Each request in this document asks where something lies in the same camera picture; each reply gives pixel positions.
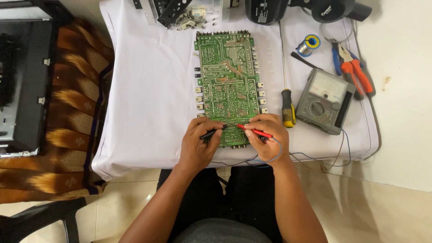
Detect person's right hand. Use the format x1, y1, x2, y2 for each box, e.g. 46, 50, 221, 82
243, 113, 291, 166

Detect person's left hand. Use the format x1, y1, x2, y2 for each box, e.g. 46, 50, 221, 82
178, 117, 228, 170

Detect red multimeter probe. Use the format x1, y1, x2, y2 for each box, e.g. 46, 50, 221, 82
235, 124, 273, 139

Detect black multimeter probe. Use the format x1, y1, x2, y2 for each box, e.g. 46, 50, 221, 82
199, 124, 229, 140

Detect person's black trousers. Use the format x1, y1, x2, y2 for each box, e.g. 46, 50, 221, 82
157, 165, 283, 243

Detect white table cloth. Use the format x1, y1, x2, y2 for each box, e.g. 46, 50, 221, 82
91, 0, 380, 182

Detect grey analog multimeter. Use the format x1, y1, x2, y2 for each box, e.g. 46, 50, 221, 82
296, 68, 356, 136

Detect green circuit board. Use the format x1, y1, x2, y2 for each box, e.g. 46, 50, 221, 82
193, 30, 269, 149

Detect person's grey shirt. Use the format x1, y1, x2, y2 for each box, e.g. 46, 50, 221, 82
171, 218, 273, 243

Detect black flat tool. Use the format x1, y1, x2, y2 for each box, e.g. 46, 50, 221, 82
290, 51, 319, 70

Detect brown patterned cloth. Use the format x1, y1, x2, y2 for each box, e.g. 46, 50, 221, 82
0, 18, 115, 204

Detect black round appliance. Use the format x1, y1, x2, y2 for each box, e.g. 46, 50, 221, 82
245, 0, 289, 25

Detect heap of small metal parts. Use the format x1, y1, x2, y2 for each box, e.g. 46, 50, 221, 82
174, 7, 218, 32

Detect black hair dryer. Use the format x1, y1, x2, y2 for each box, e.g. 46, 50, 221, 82
290, 0, 373, 24

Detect silver metal panel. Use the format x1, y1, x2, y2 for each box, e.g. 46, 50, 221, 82
132, 0, 159, 26

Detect black plastic chair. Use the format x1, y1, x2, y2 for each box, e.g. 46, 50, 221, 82
0, 197, 88, 243

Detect black electronics chassis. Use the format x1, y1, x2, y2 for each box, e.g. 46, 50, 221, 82
0, 0, 75, 158

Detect yellow black handled screwdriver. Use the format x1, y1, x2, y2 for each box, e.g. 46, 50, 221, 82
278, 20, 297, 128

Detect blue spool of solder wire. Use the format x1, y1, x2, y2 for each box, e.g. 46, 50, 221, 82
297, 34, 321, 57

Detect blue handled pliers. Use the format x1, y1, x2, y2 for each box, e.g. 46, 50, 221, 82
331, 40, 364, 76

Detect orange handled pliers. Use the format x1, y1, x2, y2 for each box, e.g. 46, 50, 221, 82
332, 42, 376, 101

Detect black metal bracket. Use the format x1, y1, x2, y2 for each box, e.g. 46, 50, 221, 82
157, 0, 194, 29

